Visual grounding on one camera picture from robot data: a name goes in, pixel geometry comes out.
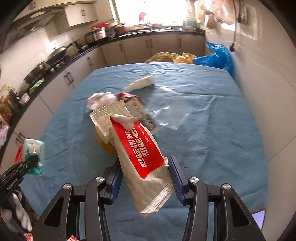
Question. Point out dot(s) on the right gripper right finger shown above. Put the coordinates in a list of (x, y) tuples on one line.
[(232, 219)]

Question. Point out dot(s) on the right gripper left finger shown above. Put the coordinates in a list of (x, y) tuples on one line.
[(60, 220)]

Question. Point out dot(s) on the blue plastic bag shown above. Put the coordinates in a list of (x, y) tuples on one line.
[(220, 58)]

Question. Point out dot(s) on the yellow plastic bag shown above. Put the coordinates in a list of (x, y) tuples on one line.
[(172, 57)]

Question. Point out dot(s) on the dark printed carton box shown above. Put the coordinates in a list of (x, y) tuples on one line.
[(135, 106)]

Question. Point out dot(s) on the red white snack wrapper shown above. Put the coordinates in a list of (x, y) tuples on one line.
[(145, 169)]

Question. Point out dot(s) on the black wok pan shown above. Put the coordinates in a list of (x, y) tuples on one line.
[(57, 54)]

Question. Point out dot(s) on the white tissue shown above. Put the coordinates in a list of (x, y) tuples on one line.
[(101, 99)]

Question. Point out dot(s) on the blue table cloth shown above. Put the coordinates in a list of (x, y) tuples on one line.
[(218, 143)]

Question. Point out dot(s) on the clear plastic bag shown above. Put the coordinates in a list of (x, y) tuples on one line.
[(168, 108)]

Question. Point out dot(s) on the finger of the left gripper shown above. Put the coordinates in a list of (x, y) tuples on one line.
[(15, 174)]

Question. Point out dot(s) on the green wet wipes pack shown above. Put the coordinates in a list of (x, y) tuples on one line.
[(32, 147)]

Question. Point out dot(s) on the orange yellow packet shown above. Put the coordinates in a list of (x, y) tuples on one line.
[(109, 149)]

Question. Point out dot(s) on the steel rice cooker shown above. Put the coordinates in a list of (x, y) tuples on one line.
[(95, 35)]

